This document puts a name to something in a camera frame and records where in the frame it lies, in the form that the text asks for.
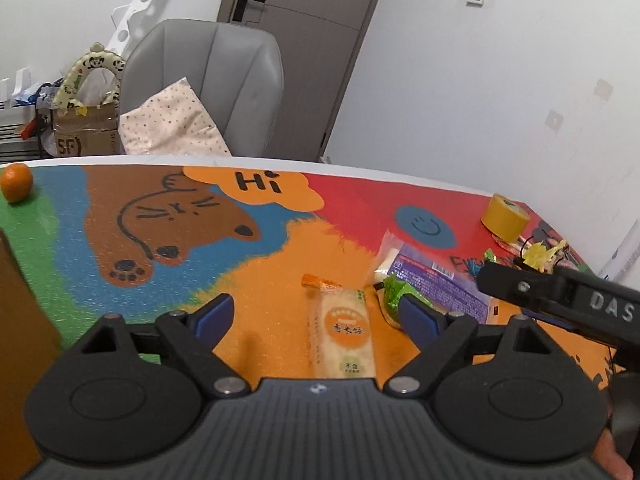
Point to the orange tangerine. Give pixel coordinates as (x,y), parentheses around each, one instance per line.
(16,183)

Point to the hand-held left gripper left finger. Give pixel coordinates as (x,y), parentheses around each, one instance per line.
(217,317)

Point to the small square wall plate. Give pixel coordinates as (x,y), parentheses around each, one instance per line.
(555,119)

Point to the grey upholstered chair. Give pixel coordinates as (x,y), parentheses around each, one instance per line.
(235,75)

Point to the taped cardboard box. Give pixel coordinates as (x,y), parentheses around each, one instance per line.
(85,130)

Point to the purple snack packet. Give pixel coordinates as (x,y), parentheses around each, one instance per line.
(435,280)

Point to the orange rice cracker packet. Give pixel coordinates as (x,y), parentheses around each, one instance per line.
(345,330)

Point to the black slatted rack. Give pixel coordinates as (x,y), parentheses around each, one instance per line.
(15,142)

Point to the dotted cream cushion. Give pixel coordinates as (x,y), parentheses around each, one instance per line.
(170,120)

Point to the yellow plastic wrapper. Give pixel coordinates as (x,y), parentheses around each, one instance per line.
(540,255)

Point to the clutter of plastic bags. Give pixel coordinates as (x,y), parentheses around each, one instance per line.
(22,91)

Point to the grey door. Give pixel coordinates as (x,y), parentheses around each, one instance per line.
(300,35)

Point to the colourful cartoon printed mat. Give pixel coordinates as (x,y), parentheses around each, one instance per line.
(280,270)

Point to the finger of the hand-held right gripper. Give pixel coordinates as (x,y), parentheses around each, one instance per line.
(520,287)

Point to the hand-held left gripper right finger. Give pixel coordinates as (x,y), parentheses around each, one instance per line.
(420,322)

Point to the yellow tape roll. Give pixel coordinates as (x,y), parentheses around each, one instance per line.
(504,217)

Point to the white spray bottle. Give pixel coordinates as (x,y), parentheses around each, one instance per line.
(625,255)

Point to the person's right hand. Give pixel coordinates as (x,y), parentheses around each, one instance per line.
(607,457)

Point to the green snack packet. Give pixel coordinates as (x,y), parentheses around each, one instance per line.
(397,287)

